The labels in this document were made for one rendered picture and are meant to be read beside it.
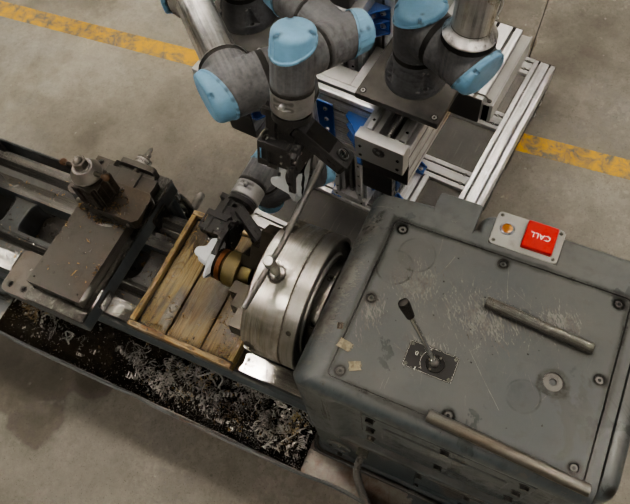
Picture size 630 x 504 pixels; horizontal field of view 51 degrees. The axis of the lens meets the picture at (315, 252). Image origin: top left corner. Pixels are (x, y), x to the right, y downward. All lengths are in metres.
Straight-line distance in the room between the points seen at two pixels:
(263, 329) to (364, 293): 0.23
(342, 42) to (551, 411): 0.72
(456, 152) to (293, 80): 1.72
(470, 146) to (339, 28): 1.70
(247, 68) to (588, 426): 0.92
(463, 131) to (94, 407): 1.82
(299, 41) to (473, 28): 0.46
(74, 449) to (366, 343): 1.67
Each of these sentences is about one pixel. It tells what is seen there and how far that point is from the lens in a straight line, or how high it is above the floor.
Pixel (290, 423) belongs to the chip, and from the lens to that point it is 1.92.
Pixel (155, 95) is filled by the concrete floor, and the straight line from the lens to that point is 3.36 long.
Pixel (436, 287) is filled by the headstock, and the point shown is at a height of 1.26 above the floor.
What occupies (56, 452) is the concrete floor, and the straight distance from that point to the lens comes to 2.73.
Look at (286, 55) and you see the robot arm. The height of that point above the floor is 1.67.
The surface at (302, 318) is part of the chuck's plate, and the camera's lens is 1.34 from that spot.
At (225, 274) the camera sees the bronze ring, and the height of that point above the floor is 1.11.
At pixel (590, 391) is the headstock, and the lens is 1.26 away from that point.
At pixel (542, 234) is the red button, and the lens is 1.34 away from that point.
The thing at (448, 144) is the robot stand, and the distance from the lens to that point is 2.74.
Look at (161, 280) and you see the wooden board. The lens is 1.77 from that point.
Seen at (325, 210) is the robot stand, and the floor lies 0.21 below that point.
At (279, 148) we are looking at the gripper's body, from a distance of 1.16.
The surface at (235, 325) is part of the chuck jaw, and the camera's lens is 1.43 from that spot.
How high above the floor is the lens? 2.42
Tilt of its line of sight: 63 degrees down
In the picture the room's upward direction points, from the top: 11 degrees counter-clockwise
